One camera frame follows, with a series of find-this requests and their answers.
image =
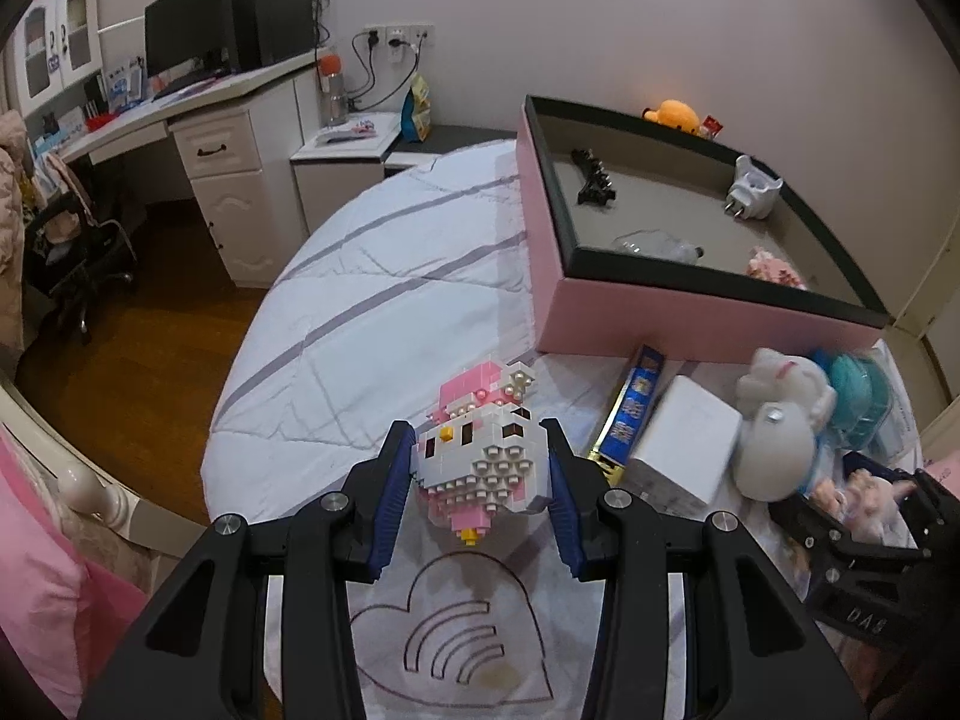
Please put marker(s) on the small red card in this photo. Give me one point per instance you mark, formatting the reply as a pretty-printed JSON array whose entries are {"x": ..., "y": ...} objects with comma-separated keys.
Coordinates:
[{"x": 712, "y": 126}]

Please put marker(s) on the pink white block cat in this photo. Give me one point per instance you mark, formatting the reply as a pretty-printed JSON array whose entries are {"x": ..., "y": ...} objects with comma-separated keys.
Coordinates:
[{"x": 480, "y": 465}]

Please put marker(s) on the black hair clip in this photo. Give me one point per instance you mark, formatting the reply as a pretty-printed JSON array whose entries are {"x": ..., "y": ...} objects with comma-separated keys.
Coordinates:
[{"x": 594, "y": 176}]

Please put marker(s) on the white wall outlet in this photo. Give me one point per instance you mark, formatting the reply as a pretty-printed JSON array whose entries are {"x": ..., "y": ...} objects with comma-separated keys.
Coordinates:
[{"x": 401, "y": 35}]

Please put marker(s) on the blue white box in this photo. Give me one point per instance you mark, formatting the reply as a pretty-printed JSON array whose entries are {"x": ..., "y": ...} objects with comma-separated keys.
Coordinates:
[{"x": 126, "y": 82}]

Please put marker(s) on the white cartoon figure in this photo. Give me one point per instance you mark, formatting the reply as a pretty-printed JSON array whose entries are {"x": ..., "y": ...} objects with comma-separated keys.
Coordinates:
[{"x": 772, "y": 450}]

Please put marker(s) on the clear glass bottle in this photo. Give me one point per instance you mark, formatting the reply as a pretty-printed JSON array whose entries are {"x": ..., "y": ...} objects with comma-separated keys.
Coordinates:
[{"x": 660, "y": 247}]

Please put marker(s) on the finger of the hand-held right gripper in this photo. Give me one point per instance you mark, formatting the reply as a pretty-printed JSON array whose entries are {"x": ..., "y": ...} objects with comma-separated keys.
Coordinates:
[
  {"x": 825, "y": 555},
  {"x": 937, "y": 510}
]

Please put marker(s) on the white bed frame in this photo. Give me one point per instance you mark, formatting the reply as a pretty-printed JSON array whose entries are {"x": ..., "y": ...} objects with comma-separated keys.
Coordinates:
[{"x": 86, "y": 499}]

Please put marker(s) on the white plug night light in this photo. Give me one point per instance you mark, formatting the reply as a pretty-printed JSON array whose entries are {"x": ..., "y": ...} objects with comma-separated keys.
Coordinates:
[{"x": 754, "y": 184}]

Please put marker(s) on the black low cabinet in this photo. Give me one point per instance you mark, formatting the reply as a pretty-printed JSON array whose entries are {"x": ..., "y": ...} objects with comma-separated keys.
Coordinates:
[{"x": 450, "y": 136}]

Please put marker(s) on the orange cap water bottle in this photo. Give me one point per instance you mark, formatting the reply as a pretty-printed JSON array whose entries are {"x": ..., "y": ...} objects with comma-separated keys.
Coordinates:
[{"x": 334, "y": 94}]

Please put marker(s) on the black computer tower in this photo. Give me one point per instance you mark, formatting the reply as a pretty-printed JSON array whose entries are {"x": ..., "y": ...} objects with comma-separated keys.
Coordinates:
[{"x": 274, "y": 11}]

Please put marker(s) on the pink blanket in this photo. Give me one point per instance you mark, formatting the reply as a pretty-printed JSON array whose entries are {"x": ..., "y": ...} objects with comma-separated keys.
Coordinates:
[{"x": 45, "y": 600}]

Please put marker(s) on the clear plastic case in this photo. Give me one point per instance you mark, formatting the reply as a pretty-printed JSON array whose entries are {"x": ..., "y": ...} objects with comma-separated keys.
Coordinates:
[{"x": 898, "y": 429}]

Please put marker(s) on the pink block model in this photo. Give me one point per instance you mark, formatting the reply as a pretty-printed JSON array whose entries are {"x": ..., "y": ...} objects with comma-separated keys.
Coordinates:
[{"x": 776, "y": 268}]

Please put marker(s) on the small white box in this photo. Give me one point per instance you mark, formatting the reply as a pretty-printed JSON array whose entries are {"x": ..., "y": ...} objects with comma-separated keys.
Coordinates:
[{"x": 682, "y": 435}]

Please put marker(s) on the white bedside cabinet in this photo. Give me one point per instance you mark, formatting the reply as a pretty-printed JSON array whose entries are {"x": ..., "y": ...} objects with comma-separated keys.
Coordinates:
[{"x": 337, "y": 187}]

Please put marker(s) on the pink padded jacket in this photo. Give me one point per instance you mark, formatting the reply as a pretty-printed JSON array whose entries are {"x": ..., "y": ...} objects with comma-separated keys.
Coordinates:
[{"x": 11, "y": 195}]

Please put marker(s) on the blue gold long box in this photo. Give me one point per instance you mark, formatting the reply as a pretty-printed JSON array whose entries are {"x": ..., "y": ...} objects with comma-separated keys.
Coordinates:
[{"x": 634, "y": 405}]

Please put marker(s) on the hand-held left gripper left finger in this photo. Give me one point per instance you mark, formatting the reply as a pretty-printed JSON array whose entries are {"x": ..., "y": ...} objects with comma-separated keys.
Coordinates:
[{"x": 382, "y": 499}]

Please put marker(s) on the pink packet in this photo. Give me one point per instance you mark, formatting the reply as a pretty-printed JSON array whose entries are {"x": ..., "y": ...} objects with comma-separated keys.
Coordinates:
[{"x": 346, "y": 129}]

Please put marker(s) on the white wall cabinet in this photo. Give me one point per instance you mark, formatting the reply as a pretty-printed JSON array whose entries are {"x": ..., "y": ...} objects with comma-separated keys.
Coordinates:
[{"x": 79, "y": 22}]

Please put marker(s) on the blue yellow snack bag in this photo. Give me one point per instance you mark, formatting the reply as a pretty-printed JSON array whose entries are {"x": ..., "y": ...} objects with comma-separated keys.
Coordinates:
[{"x": 416, "y": 111}]

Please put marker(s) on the black office chair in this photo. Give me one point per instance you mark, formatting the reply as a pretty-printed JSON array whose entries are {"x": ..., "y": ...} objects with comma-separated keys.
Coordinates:
[{"x": 90, "y": 262}]

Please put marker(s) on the pink doll figurine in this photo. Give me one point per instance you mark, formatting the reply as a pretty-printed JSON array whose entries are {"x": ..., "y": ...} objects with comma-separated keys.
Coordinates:
[{"x": 870, "y": 502}]

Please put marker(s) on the pink cardboard box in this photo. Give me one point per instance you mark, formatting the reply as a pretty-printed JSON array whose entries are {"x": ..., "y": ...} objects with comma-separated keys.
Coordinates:
[{"x": 600, "y": 315}]

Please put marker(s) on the teal round container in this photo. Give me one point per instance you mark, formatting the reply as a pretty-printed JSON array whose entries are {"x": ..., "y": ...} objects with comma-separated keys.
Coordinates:
[{"x": 859, "y": 390}]

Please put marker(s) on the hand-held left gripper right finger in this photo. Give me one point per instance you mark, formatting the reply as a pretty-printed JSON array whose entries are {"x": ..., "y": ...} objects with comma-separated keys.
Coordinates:
[{"x": 568, "y": 532}]

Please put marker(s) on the white desk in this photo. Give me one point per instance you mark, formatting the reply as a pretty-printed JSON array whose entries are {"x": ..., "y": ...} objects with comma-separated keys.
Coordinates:
[{"x": 232, "y": 187}]

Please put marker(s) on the black computer monitor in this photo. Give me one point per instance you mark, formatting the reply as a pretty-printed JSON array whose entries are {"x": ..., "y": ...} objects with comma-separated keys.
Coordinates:
[{"x": 184, "y": 22}]

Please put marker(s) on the black keyboard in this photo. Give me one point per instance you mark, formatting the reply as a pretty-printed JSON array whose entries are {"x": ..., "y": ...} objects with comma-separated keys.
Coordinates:
[{"x": 191, "y": 84}]

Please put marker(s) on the orange octopus plush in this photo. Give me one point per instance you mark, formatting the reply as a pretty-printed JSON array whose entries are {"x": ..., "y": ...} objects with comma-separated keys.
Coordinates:
[{"x": 673, "y": 114}]

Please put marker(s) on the small red tray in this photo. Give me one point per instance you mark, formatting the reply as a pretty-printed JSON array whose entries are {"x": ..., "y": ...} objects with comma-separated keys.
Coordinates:
[{"x": 101, "y": 121}]

